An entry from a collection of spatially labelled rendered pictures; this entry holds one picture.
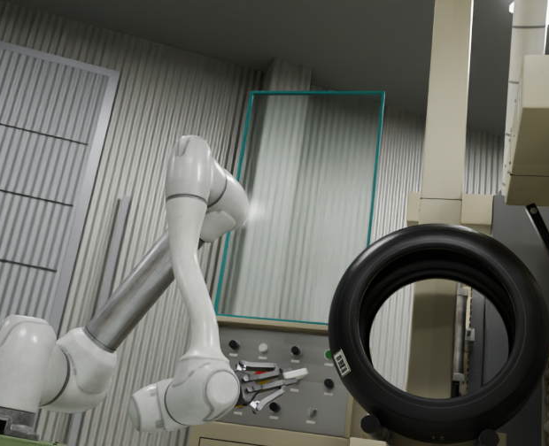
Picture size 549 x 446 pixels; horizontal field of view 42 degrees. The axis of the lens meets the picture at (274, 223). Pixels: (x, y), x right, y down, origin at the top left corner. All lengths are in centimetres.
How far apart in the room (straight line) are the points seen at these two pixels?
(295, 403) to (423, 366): 55
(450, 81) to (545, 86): 77
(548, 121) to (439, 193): 62
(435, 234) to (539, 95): 43
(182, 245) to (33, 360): 43
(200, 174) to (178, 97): 366
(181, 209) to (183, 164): 11
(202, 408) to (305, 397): 118
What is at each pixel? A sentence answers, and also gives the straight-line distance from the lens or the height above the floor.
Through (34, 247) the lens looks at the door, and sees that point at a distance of 486.
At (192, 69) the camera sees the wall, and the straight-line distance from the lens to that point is 550.
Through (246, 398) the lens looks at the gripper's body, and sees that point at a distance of 167.
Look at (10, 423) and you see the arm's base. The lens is 175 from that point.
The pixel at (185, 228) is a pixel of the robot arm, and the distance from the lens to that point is 168.
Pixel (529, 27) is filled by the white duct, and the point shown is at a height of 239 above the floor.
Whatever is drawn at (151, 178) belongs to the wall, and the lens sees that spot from 509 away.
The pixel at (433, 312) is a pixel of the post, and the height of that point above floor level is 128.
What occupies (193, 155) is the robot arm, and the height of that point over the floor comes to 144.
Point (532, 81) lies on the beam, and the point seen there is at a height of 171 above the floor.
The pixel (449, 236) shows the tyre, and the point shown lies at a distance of 191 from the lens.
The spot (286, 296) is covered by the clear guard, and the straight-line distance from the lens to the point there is 262.
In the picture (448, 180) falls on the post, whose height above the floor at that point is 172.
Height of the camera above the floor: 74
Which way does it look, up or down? 19 degrees up
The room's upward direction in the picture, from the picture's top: 8 degrees clockwise
